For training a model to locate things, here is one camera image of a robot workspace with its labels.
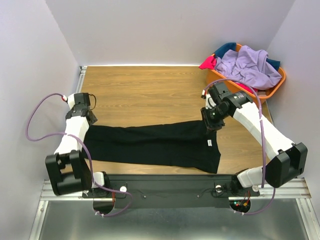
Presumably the black t shirt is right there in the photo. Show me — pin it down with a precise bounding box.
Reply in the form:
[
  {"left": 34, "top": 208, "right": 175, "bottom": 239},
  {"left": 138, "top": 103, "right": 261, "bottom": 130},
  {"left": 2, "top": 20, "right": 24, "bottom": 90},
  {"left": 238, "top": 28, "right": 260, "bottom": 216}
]
[{"left": 84, "top": 120, "right": 221, "bottom": 174}]

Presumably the orange laundry basket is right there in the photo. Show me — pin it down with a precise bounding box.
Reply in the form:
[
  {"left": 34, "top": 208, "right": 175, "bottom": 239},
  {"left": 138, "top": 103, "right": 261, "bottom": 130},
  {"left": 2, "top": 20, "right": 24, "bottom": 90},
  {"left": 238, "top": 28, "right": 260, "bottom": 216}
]
[{"left": 206, "top": 43, "right": 287, "bottom": 105}]

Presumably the dark blue t shirt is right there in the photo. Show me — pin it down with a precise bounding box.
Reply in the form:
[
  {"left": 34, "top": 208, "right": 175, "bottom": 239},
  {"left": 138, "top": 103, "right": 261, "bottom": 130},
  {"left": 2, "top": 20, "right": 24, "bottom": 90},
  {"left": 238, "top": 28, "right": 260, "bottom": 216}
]
[{"left": 213, "top": 42, "right": 237, "bottom": 59}]

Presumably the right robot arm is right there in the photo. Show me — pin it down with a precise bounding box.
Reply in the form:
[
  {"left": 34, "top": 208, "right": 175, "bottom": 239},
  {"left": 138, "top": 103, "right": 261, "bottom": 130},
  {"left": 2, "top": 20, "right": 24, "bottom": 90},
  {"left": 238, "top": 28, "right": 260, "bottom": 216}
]
[{"left": 201, "top": 80, "right": 308, "bottom": 195}]

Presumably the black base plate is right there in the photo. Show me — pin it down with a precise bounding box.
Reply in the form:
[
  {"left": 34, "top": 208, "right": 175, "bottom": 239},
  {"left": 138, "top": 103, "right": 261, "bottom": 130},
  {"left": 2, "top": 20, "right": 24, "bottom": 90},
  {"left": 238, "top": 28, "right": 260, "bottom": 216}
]
[{"left": 82, "top": 174, "right": 260, "bottom": 214}]

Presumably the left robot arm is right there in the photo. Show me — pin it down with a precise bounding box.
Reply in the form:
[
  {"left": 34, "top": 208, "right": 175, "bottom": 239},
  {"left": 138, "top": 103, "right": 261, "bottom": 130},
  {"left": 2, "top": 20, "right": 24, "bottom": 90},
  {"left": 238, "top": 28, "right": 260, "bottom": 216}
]
[{"left": 45, "top": 93, "right": 111, "bottom": 197}]

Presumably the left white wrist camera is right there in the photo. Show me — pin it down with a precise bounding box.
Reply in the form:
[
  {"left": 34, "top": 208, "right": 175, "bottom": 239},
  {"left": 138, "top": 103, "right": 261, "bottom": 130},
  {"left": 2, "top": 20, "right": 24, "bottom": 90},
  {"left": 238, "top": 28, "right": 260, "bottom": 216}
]
[{"left": 61, "top": 93, "right": 75, "bottom": 109}]

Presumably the pink t shirt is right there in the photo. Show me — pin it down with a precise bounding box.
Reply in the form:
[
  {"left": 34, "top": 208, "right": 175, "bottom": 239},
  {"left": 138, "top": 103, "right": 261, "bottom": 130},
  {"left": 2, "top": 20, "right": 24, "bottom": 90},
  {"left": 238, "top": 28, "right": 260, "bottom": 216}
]
[{"left": 198, "top": 55, "right": 217, "bottom": 70}]

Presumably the lavender t shirt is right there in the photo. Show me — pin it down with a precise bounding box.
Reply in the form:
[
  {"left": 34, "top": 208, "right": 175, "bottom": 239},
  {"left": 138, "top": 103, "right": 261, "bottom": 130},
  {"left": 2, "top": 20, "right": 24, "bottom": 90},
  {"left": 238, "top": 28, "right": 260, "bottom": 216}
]
[{"left": 215, "top": 45, "right": 282, "bottom": 90}]

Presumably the aluminium frame rail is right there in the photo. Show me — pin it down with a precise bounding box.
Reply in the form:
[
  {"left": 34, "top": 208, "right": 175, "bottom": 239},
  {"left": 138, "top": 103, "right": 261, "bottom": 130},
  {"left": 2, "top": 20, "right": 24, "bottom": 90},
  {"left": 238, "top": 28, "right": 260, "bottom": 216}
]
[{"left": 39, "top": 177, "right": 312, "bottom": 201}]

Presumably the right side aluminium rail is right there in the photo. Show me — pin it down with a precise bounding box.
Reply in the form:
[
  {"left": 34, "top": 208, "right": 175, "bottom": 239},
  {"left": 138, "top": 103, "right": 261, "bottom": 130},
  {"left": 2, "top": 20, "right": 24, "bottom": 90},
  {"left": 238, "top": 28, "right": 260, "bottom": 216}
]
[{"left": 264, "top": 101, "right": 274, "bottom": 124}]

